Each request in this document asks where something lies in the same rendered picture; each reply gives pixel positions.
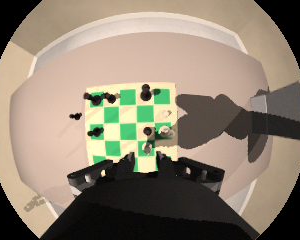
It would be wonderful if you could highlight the green and cream chessboard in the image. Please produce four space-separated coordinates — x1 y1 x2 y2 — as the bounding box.
85 83 178 173

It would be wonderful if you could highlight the white pawn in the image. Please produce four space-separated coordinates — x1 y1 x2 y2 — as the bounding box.
159 110 169 119

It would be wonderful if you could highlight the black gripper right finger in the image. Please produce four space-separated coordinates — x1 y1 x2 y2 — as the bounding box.
156 151 225 195

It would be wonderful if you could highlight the white rook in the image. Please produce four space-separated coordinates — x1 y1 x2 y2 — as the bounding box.
142 142 152 155

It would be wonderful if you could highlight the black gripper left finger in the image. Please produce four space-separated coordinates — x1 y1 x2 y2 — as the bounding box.
67 151 135 198

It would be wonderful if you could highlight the white king chess piece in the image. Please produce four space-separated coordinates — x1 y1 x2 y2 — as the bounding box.
159 126 175 139

